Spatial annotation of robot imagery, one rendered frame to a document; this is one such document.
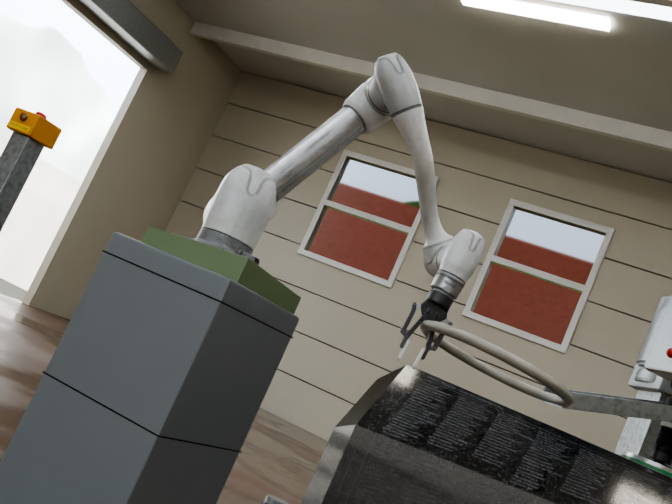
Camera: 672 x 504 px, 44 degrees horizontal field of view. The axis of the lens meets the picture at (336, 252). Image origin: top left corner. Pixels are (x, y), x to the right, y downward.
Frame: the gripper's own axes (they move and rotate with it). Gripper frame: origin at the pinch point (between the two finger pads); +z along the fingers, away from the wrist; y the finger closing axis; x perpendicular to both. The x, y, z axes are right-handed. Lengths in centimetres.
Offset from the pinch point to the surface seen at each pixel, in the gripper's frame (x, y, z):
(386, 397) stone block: 17.5, 1.6, 13.8
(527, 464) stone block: -0.6, 44.5, 11.5
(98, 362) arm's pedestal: -34, -71, 42
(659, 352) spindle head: 18, 72, -41
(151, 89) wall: 733, -347, -198
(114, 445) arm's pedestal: -41, -56, 56
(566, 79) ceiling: 466, 61, -332
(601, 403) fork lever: 3, 57, -15
